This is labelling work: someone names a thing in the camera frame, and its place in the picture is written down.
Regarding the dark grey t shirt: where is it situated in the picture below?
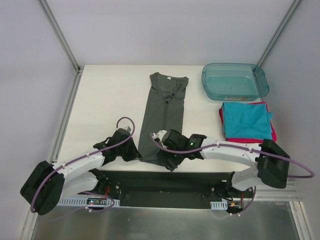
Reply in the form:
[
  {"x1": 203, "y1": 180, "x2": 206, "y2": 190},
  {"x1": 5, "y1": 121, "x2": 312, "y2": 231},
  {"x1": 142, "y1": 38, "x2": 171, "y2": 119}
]
[{"x1": 138, "y1": 72, "x2": 189, "y2": 165}]

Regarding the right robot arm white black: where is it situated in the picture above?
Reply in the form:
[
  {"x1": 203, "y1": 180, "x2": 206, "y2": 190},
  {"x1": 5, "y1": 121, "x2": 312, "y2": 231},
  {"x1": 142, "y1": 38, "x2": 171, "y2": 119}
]
[{"x1": 150, "y1": 130, "x2": 290, "y2": 198}]

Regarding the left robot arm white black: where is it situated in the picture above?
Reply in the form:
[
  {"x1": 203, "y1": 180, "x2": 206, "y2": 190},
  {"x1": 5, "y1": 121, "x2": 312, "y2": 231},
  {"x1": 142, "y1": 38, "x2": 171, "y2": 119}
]
[{"x1": 20, "y1": 127, "x2": 141, "y2": 216}]

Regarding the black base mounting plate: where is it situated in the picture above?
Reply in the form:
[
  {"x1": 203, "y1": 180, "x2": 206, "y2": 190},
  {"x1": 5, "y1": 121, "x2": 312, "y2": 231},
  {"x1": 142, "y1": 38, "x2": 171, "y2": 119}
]
[{"x1": 93, "y1": 170, "x2": 254, "y2": 209}]

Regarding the folded cyan t shirt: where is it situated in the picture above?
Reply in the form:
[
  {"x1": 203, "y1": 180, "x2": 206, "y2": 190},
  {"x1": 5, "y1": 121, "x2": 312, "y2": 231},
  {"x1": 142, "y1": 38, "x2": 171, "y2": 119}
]
[{"x1": 220, "y1": 102, "x2": 273, "y2": 141}]

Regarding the teal transparent plastic bin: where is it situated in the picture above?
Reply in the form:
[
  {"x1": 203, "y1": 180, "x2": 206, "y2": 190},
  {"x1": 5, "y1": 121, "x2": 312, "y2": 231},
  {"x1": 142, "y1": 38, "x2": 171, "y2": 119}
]
[{"x1": 201, "y1": 63, "x2": 270, "y2": 102}]

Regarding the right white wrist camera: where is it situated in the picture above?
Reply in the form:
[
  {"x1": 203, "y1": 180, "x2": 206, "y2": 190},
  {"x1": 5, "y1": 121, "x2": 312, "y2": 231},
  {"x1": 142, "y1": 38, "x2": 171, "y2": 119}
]
[{"x1": 152, "y1": 130, "x2": 170, "y2": 143}]

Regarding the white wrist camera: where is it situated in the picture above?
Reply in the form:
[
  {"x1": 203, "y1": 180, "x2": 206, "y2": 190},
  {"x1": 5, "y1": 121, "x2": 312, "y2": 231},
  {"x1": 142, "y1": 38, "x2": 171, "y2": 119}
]
[
  {"x1": 152, "y1": 130, "x2": 170, "y2": 143},
  {"x1": 124, "y1": 126, "x2": 132, "y2": 133}
]

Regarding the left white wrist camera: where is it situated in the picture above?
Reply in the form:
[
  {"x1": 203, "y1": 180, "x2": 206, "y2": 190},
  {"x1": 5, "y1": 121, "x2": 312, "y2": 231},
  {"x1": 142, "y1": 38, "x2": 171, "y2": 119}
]
[{"x1": 124, "y1": 126, "x2": 132, "y2": 133}]

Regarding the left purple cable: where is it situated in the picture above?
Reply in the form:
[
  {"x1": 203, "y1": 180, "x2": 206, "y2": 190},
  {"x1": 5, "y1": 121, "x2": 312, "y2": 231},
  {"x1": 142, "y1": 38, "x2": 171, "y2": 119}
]
[{"x1": 29, "y1": 116, "x2": 137, "y2": 222}]

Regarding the purple cable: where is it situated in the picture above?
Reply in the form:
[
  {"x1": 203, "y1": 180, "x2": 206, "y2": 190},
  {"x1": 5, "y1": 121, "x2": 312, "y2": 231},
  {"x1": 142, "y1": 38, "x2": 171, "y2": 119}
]
[
  {"x1": 29, "y1": 116, "x2": 137, "y2": 222},
  {"x1": 149, "y1": 132, "x2": 315, "y2": 220}
]

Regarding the left white cable duct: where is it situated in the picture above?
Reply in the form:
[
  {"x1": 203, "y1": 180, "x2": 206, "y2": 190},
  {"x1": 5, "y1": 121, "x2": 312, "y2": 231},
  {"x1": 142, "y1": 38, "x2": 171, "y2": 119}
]
[{"x1": 57, "y1": 196, "x2": 120, "y2": 208}]

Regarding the white cable duct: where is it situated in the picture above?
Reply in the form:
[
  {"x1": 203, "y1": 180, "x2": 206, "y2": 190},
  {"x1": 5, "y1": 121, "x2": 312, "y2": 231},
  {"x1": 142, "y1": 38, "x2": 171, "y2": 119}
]
[
  {"x1": 210, "y1": 200, "x2": 228, "y2": 211},
  {"x1": 57, "y1": 196, "x2": 120, "y2": 208}
]

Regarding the right white cable duct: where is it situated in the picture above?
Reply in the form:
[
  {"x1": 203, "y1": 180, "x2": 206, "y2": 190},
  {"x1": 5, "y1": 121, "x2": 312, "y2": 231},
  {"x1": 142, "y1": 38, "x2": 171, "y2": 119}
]
[{"x1": 210, "y1": 200, "x2": 228, "y2": 211}]

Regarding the left aluminium frame post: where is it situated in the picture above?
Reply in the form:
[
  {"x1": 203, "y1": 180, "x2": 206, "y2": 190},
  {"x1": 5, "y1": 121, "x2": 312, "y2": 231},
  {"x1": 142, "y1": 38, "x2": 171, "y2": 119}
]
[{"x1": 37, "y1": 0, "x2": 82, "y2": 73}]

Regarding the aluminium frame post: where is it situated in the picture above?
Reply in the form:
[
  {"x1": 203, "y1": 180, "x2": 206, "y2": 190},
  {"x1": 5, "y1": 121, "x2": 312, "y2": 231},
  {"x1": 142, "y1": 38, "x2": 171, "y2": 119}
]
[
  {"x1": 256, "y1": 0, "x2": 303, "y2": 67},
  {"x1": 37, "y1": 0, "x2": 82, "y2": 73}
]

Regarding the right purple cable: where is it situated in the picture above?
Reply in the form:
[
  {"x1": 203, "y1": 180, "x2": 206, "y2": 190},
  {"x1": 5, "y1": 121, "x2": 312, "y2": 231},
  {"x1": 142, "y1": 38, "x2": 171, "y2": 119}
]
[{"x1": 149, "y1": 132, "x2": 315, "y2": 220}]

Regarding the right aluminium frame post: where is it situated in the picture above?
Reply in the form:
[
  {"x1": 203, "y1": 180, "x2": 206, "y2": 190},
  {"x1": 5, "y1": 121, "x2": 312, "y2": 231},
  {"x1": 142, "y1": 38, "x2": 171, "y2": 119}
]
[{"x1": 256, "y1": 0, "x2": 303, "y2": 67}]

